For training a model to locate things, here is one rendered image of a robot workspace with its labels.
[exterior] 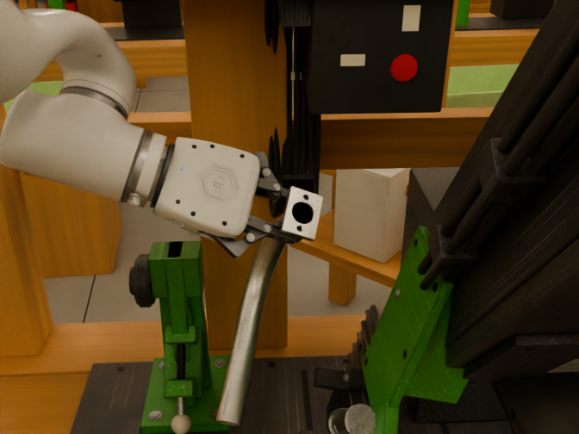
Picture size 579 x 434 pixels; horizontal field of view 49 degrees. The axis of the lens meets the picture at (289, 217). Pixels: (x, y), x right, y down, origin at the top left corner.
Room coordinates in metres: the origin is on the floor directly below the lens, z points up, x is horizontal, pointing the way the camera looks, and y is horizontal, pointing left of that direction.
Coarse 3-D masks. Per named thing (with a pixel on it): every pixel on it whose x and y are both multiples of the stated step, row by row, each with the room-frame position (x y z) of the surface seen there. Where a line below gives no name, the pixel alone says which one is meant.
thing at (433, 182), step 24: (432, 168) 0.86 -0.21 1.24; (456, 168) 0.86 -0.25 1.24; (408, 192) 0.85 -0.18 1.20; (432, 192) 0.77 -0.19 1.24; (408, 216) 0.83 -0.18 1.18; (408, 240) 0.81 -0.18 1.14; (480, 384) 0.68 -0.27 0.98; (432, 408) 0.68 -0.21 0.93; (456, 408) 0.68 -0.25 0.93; (480, 408) 0.69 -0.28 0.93
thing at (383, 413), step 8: (376, 408) 0.53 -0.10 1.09; (384, 408) 0.51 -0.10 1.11; (392, 408) 0.51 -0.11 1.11; (376, 416) 0.52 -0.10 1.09; (384, 416) 0.50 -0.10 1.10; (392, 416) 0.50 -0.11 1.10; (376, 424) 0.51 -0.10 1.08; (384, 424) 0.49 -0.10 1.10; (392, 424) 0.50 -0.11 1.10; (376, 432) 0.50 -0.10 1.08; (384, 432) 0.49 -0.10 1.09; (392, 432) 0.49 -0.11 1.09
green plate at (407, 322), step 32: (416, 256) 0.59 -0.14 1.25; (416, 288) 0.56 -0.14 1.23; (448, 288) 0.51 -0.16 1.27; (384, 320) 0.61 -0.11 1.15; (416, 320) 0.53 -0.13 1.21; (448, 320) 0.52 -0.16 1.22; (384, 352) 0.57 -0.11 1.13; (416, 352) 0.51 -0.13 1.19; (384, 384) 0.54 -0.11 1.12; (416, 384) 0.52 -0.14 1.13; (448, 384) 0.52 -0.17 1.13
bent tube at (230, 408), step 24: (288, 216) 0.62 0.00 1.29; (312, 216) 0.64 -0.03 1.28; (264, 240) 0.69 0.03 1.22; (312, 240) 0.61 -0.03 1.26; (264, 264) 0.68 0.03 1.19; (264, 288) 0.67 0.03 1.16; (240, 312) 0.65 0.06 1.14; (240, 336) 0.62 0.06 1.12; (240, 360) 0.59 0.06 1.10; (240, 384) 0.57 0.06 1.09; (240, 408) 0.55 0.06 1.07
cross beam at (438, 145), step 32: (160, 128) 0.96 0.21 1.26; (352, 128) 0.97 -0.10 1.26; (384, 128) 0.97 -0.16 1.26; (416, 128) 0.98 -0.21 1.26; (448, 128) 0.98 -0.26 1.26; (480, 128) 0.98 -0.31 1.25; (320, 160) 0.97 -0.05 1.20; (352, 160) 0.97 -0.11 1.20; (384, 160) 0.97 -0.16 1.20; (416, 160) 0.98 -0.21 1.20; (448, 160) 0.98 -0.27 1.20
